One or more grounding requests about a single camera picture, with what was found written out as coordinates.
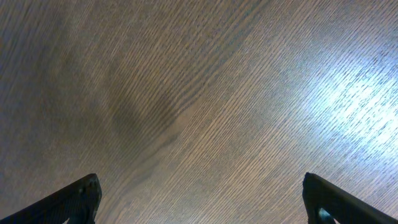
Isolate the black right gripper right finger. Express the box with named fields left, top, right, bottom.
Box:
left=302, top=172, right=397, bottom=224

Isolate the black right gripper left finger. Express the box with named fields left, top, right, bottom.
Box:
left=1, top=174, right=102, bottom=224

